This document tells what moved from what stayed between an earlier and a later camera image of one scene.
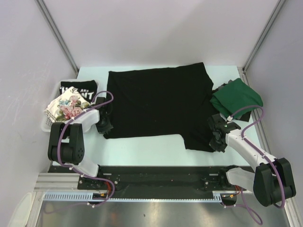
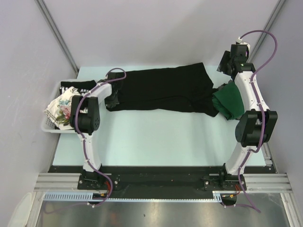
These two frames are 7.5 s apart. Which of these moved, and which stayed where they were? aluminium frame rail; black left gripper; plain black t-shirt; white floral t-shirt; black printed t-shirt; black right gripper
Moved: black left gripper; black right gripper; plain black t-shirt
Stayed: white floral t-shirt; aluminium frame rail; black printed t-shirt
